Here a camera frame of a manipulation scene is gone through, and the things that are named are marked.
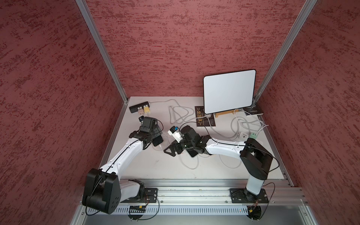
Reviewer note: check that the small black booklet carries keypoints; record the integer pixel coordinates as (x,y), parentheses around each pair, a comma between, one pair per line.
(253,110)

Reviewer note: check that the yellow charger plug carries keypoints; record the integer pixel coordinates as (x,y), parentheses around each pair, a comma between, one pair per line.
(146,109)

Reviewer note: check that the white power strip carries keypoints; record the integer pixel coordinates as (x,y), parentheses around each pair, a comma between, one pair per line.
(243,136)

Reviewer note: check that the green charger plug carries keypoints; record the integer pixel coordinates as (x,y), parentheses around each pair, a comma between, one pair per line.
(253,135)

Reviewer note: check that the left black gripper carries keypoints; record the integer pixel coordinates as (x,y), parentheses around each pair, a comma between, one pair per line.
(157,131)

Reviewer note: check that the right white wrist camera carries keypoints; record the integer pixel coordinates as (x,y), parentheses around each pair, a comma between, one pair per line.
(175,133)

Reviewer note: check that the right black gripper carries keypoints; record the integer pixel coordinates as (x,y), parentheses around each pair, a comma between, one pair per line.
(176,144)

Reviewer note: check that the aluminium front rail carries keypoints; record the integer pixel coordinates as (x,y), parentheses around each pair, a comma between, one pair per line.
(217,192)

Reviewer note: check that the wooden panel stand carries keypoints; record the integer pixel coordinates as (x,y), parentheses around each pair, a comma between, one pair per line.
(217,114)

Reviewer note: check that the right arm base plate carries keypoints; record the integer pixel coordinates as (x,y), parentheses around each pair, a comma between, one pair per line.
(241,195)

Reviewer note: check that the white light panel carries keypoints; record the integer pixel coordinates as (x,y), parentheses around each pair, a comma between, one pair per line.
(229,91)

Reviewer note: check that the black power strip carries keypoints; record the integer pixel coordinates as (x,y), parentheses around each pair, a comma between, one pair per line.
(136,108)

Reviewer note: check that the black book gold lettering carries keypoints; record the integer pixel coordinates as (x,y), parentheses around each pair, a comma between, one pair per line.
(203,119)

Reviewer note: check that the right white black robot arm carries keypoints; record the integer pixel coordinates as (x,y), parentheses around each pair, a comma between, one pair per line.
(256,159)

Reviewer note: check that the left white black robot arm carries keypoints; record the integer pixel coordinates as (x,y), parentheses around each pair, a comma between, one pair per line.
(104,189)

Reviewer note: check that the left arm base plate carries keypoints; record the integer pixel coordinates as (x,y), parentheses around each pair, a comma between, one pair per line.
(147,195)

